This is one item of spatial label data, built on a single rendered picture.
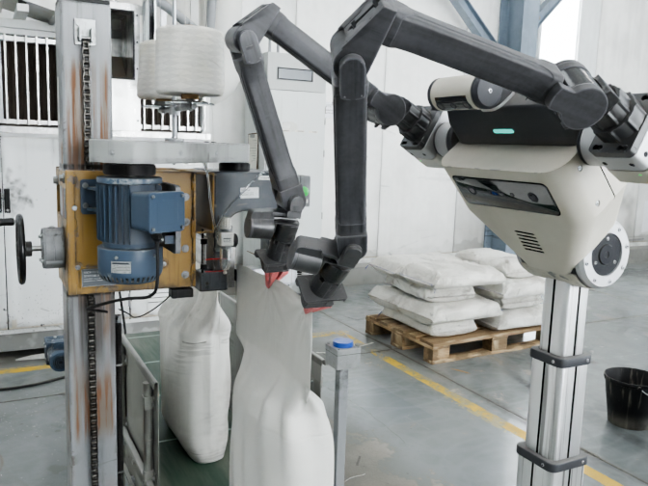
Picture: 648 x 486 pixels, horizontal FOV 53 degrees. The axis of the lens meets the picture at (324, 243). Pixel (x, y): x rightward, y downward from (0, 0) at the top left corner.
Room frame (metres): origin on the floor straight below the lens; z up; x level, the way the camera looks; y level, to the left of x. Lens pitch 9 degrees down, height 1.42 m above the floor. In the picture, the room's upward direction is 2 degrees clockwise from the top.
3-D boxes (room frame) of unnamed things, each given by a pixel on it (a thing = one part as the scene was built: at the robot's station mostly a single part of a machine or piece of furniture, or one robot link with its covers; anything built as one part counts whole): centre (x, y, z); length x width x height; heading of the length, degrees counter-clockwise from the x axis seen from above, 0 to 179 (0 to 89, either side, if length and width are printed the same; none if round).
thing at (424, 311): (4.50, -0.90, 0.32); 0.66 x 0.43 x 0.15; 120
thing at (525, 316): (4.80, -1.44, 0.20); 0.67 x 0.43 x 0.15; 118
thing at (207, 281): (1.80, 0.31, 1.04); 0.08 x 0.06 x 0.05; 118
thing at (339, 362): (1.86, -0.07, 0.81); 0.08 x 0.08 x 0.06; 28
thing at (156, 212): (1.49, 0.38, 1.25); 0.10 x 0.08 x 0.12; 143
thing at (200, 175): (1.86, 0.37, 1.26); 0.22 x 0.05 x 0.16; 28
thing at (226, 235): (1.76, 0.26, 1.14); 0.05 x 0.04 x 0.16; 118
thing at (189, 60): (1.63, 0.34, 1.61); 0.17 x 0.17 x 0.17
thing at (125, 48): (4.04, 1.31, 1.82); 0.51 x 0.27 x 0.71; 28
